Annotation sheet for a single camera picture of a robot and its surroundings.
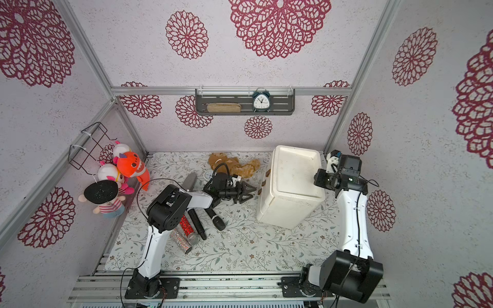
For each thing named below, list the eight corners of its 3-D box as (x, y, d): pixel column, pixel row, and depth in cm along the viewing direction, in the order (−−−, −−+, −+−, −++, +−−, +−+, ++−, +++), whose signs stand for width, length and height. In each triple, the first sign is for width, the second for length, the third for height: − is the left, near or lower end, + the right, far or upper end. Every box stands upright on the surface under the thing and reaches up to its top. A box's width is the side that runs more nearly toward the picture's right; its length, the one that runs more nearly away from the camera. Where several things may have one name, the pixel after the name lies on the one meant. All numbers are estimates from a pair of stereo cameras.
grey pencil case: (181, 188, 106) (180, 186, 105) (190, 173, 113) (189, 171, 111) (192, 190, 105) (191, 188, 104) (199, 175, 112) (199, 173, 110)
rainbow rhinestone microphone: (170, 236, 89) (167, 233, 86) (177, 230, 91) (175, 227, 88) (185, 255, 84) (183, 253, 81) (192, 249, 85) (190, 246, 82)
